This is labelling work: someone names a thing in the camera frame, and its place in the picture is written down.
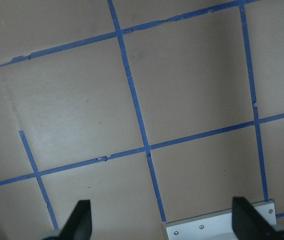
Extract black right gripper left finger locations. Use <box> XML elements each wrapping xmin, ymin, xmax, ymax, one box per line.
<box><xmin>59</xmin><ymin>199</ymin><xmax>92</xmax><ymax>240</ymax></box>

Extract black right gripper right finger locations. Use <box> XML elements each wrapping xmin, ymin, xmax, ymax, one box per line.
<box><xmin>232</xmin><ymin>197</ymin><xmax>277</xmax><ymax>240</ymax></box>

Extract brown paper table cover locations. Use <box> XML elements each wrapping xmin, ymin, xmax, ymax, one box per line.
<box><xmin>0</xmin><ymin>0</ymin><xmax>284</xmax><ymax>240</ymax></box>

